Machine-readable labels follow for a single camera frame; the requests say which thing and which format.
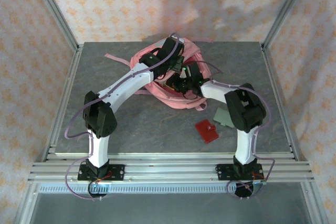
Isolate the aluminium frame post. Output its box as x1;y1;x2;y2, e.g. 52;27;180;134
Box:
26;0;80;51
261;0;313;51

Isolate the aluminium lower frame leg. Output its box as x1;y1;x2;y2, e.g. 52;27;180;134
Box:
301;182;329;224
13;182;40;224

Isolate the aluminium table edge rail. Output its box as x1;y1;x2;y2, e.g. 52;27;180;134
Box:
41;45;84;162
41;152;300;163
260;42;300;162

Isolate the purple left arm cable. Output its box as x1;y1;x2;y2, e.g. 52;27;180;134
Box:
64;33;186;200

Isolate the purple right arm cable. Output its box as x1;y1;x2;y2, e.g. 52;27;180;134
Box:
193;60;276;200

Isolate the red leather wallet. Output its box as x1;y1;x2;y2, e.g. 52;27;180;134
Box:
195;120;219;144

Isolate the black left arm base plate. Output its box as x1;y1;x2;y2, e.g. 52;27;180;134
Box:
78;164;125;182

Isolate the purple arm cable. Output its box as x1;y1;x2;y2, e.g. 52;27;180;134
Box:
193;60;276;200
64;33;186;200

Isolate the black round controller unit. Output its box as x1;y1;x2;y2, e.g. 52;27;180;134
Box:
233;181;263;199
88;182;110;200

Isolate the grey slotted cable duct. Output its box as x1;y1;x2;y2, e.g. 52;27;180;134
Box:
38;184;266;195

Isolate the pink backpack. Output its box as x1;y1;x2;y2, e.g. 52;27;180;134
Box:
104;37;214;111

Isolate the grey-green leather wallet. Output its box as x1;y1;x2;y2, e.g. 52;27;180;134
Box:
212;107;236;128

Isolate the wide aluminium mounting beam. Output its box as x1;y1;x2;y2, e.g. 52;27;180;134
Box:
28;161;315;183

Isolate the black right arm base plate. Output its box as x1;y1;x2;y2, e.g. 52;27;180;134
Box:
216;163;264;182

